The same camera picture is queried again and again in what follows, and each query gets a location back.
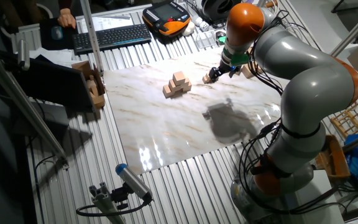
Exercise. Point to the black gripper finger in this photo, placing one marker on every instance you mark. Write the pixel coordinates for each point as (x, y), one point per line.
(219, 77)
(213, 76)

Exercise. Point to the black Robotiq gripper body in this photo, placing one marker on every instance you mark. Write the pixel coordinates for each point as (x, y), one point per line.
(225, 69)

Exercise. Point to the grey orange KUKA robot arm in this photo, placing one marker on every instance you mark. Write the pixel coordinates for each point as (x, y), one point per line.
(315, 93)

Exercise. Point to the forearm in dark sleeve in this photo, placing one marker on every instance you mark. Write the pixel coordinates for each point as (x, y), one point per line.
(65, 4)

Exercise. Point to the bare person hand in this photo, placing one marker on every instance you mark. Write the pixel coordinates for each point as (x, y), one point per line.
(67, 18)

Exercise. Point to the small wooden cube block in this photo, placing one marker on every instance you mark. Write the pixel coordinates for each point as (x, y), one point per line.
(205, 80)
(207, 76)

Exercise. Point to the medium wooden cube block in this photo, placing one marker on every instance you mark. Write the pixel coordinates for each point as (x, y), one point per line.
(187, 87)
(187, 81)
(179, 77)
(167, 91)
(172, 85)

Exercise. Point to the metal bowl with white rim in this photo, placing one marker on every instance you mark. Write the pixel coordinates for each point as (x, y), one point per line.
(220, 37)

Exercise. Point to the clear gridded plastic box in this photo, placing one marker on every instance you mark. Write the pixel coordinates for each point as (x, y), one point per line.
(205, 39)

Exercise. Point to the white egg shaped object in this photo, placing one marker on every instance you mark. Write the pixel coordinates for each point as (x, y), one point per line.
(189, 28)

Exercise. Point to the white power adapter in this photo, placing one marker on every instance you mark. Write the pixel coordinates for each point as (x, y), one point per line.
(199, 21)

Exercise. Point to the black filament spool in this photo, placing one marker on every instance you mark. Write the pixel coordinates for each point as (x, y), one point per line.
(217, 9)

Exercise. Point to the marble pattern table mat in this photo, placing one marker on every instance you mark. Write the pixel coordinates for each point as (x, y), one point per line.
(166, 130)

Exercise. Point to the black orange teach pendant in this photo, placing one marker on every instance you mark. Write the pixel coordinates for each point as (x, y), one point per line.
(166, 14)

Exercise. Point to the black computer keyboard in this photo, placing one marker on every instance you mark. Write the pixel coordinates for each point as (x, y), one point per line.
(113, 37)

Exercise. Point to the white paper sheet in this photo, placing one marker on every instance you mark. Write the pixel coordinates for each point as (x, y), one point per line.
(51, 56)
(110, 22)

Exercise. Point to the brown cardboard box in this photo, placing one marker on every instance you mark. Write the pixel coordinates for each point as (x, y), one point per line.
(99, 101)

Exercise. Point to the pale wooden block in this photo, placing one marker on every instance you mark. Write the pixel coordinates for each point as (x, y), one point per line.
(94, 91)
(91, 84)

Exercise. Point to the wooden lattice rack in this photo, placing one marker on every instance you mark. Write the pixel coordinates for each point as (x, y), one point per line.
(336, 124)

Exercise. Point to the brown wooden tray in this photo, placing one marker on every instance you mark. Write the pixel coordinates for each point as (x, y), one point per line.
(334, 161)

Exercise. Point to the black flat panel screen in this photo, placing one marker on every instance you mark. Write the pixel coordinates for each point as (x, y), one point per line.
(54, 84)

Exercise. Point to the dark computer mouse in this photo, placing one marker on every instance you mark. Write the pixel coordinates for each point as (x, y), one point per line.
(56, 32)

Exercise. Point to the short aluminium profile piece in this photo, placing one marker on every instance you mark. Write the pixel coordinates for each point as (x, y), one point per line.
(104, 205)

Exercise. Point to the black mouse pad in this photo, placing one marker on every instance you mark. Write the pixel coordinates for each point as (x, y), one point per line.
(47, 37)

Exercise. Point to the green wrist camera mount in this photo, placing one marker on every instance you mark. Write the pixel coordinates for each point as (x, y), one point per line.
(239, 59)

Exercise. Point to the aluminium frame post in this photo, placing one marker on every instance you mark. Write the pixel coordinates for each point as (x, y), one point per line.
(91, 37)

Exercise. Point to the silver camera with blue tip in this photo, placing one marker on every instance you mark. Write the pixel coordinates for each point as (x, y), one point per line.
(134, 182)

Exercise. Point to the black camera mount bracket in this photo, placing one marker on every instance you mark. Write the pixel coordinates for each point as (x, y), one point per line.
(120, 196)

